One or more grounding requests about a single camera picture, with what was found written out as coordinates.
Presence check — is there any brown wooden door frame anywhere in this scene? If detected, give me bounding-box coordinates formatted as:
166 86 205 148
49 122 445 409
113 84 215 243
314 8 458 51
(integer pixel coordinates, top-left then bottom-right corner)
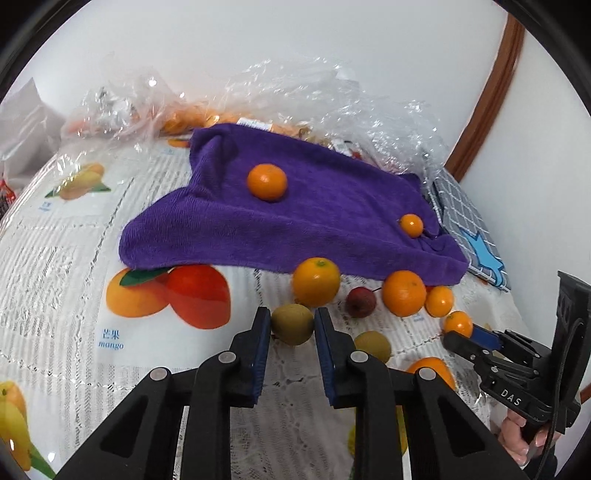
445 11 527 183

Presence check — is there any white plastic bag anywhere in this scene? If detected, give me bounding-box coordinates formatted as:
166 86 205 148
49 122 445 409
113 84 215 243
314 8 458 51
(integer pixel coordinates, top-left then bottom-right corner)
0 76 68 185

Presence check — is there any crumpled large clear plastic bag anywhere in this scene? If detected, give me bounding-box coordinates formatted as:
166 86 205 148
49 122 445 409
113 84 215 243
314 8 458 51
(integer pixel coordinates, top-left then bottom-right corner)
185 58 451 181

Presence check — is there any person's right hand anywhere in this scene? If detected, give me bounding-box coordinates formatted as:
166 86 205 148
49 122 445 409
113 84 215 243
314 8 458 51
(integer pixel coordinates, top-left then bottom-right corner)
498 411 561 467

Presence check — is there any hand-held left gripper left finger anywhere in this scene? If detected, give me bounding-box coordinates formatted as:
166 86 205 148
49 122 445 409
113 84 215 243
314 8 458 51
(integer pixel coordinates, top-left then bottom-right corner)
55 307 271 480

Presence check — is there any purple towel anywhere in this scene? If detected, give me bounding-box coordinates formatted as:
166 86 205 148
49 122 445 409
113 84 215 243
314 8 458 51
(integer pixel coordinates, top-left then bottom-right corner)
117 122 469 287

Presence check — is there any small red fruit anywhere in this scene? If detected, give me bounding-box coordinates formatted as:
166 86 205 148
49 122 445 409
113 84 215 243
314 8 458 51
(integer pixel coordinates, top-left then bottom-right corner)
345 286 378 318

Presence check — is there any grey checked cloth blue star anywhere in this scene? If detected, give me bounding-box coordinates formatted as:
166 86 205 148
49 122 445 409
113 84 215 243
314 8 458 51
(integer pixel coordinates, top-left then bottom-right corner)
425 166 513 291

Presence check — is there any large orange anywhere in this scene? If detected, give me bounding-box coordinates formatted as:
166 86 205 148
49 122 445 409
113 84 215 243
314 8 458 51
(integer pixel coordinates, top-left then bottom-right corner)
381 270 427 317
292 257 341 306

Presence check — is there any pile of bagged tangerines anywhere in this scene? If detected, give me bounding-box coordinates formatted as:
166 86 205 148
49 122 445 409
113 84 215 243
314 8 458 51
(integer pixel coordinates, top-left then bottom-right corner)
159 102 319 139

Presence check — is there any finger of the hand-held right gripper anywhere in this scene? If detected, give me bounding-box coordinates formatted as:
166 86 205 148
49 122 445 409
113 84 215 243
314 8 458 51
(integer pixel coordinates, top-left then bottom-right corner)
442 330 497 370
472 324 552 370

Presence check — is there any small orange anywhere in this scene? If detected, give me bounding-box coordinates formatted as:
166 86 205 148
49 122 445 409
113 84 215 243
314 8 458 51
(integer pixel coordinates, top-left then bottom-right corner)
399 213 424 239
425 285 455 318
442 311 474 339

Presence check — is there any brown kiwi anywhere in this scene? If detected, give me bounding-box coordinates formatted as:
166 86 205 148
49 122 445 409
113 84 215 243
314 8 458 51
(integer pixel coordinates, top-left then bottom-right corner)
270 303 315 345
353 330 392 363

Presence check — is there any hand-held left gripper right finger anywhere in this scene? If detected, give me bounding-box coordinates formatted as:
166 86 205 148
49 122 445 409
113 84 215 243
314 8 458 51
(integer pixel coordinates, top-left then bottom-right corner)
315 306 527 480

